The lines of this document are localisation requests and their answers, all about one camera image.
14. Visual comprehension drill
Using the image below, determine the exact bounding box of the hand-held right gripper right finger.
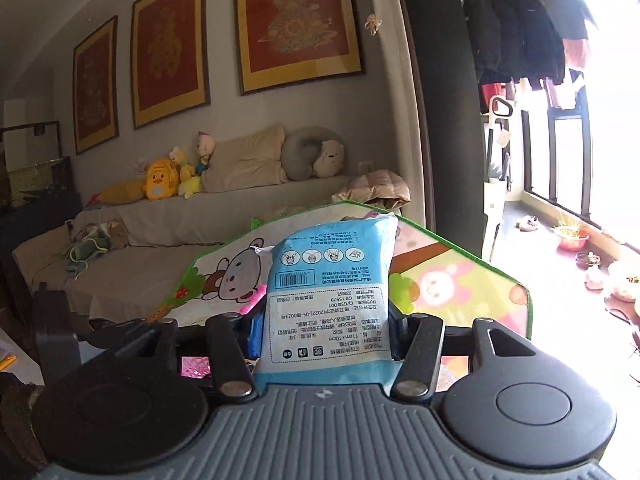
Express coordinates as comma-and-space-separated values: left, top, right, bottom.
389, 303, 534, 404

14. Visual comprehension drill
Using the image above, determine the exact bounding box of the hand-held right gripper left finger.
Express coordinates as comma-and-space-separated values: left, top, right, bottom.
80, 305, 266, 403

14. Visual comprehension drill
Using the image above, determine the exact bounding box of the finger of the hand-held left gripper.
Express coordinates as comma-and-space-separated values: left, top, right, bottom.
32, 282, 82, 387

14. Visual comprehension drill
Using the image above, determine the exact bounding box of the blue white plastic packet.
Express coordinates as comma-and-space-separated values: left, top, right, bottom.
254, 212, 401, 393

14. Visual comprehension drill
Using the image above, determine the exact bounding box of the pink plastic stick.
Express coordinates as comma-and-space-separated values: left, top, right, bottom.
239, 284, 269, 317

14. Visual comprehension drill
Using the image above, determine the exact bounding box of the cartoon printed play mat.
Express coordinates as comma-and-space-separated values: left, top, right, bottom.
150, 200, 537, 392

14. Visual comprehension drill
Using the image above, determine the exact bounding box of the green knitted yarn bundle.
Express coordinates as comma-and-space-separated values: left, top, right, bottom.
62, 219, 129, 274

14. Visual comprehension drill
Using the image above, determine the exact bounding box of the beige sofa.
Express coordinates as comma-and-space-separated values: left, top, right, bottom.
12, 174, 403, 323

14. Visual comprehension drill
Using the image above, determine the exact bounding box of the dark wooden cabinet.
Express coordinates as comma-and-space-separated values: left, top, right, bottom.
0, 120, 84, 266

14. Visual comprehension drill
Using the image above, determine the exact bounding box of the long yellow plush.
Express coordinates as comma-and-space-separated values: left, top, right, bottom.
98, 179, 147, 206

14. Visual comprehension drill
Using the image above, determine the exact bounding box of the brown folded blanket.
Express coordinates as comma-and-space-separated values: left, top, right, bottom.
332, 169, 411, 217

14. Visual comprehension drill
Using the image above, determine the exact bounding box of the yellow plush toy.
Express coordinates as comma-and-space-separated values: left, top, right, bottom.
169, 146, 204, 200

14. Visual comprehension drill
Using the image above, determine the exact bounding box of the white upright vacuum cleaner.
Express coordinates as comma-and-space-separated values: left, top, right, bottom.
482, 94, 516, 264

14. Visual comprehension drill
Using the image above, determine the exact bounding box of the beige pillow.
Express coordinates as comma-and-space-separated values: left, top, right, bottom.
200, 124, 289, 194

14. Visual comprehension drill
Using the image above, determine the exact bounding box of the yellow duck plush backpack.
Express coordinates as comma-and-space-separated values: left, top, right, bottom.
142, 158, 180, 202

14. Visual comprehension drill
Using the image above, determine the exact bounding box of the grey neck pillow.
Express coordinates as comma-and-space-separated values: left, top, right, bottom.
279, 126, 327, 182

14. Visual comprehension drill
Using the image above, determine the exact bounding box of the red plant bowl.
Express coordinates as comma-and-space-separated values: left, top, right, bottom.
552, 224, 591, 252

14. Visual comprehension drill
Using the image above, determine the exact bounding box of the white bear plush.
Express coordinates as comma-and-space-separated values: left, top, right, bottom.
312, 139, 346, 179

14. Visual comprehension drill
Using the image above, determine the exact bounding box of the doll with orange hat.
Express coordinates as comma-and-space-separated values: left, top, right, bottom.
194, 130, 217, 176

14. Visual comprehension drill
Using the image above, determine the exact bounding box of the small pink pot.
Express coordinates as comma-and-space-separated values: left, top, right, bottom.
584, 264, 607, 291

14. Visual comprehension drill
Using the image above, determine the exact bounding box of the white flower pot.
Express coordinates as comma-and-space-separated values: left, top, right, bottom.
607, 259, 640, 303

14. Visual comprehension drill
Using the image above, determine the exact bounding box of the small framed red picture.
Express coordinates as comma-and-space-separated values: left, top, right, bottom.
72, 15, 120, 156

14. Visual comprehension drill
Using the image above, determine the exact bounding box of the red hanging garment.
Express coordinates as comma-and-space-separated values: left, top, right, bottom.
477, 79, 507, 114

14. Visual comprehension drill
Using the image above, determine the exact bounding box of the medium framed red picture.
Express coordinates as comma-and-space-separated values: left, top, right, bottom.
130, 0, 211, 130

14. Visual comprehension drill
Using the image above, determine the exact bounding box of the large framed red picture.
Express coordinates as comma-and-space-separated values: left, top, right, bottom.
233, 0, 365, 97

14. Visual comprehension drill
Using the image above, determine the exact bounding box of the black hanging jacket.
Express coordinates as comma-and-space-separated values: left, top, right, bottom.
462, 0, 566, 92

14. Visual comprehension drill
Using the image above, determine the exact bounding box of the pink hanging garment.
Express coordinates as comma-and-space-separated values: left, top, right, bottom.
562, 37, 591, 72

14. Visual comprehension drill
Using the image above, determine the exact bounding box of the dark grey hanging jacket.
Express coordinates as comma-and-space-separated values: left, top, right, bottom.
532, 0, 604, 42

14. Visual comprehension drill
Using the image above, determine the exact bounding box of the black window frame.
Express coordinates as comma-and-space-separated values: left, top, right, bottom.
520, 72, 640, 257

